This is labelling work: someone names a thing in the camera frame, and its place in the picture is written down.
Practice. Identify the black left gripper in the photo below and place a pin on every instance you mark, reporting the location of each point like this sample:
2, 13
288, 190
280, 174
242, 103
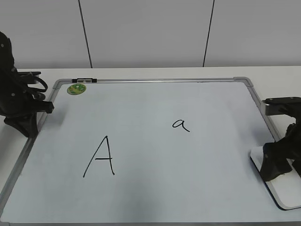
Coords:
20, 110

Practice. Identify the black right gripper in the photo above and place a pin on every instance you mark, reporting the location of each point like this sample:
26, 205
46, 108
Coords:
275, 155

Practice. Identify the white whiteboard eraser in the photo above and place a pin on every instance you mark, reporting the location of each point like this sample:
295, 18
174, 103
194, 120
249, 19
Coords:
286, 188

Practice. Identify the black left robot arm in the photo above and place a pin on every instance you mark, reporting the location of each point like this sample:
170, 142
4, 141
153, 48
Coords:
9, 78

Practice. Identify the green round magnet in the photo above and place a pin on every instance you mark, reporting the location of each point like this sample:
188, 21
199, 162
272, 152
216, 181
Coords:
76, 89

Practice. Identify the white magnetic whiteboard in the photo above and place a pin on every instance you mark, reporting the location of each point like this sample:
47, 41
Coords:
146, 152

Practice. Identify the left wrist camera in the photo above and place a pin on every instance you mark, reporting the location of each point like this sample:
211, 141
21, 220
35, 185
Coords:
29, 77

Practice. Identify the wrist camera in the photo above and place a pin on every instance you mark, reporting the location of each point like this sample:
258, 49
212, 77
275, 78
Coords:
29, 77
290, 106

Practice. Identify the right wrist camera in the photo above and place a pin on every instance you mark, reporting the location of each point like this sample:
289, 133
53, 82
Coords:
290, 106

